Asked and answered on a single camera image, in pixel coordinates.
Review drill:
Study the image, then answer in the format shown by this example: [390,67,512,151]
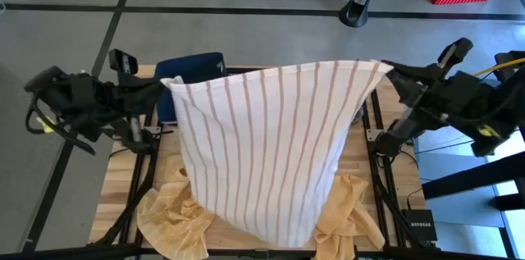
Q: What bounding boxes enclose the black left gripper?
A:
[96,75,170,109]

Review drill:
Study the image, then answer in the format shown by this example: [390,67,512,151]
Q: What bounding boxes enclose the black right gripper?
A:
[381,60,467,109]

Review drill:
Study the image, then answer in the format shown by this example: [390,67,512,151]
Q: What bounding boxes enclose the white towel with pink stripes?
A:
[160,59,395,249]

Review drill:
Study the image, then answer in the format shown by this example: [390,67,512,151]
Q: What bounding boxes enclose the orange towel with white grid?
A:
[136,153,217,260]

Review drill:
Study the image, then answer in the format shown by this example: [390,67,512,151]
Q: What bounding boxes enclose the plain orange waffle towel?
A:
[313,172,386,260]

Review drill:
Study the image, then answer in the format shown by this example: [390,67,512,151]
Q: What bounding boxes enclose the navy fabric bin white stripes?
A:
[153,51,228,125]

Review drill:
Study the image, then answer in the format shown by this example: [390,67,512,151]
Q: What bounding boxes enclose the black furniture beam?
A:
[422,151,525,212]

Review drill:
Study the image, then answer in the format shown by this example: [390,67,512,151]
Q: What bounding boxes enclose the black rig crossbar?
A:
[0,243,525,260]

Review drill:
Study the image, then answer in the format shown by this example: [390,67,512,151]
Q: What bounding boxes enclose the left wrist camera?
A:
[107,48,139,77]

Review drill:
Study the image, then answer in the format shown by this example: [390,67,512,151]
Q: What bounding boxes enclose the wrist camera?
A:
[107,48,139,77]
[436,37,475,71]

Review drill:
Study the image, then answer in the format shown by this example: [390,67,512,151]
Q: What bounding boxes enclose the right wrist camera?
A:
[436,37,475,71]

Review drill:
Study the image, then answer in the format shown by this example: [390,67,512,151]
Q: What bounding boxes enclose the yellow cable label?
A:
[477,124,500,138]
[35,115,57,134]

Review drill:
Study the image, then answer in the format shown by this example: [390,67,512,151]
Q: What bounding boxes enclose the yellow cable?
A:
[471,57,525,77]

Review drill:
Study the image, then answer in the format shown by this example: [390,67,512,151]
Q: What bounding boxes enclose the black network switch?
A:
[400,208,438,242]

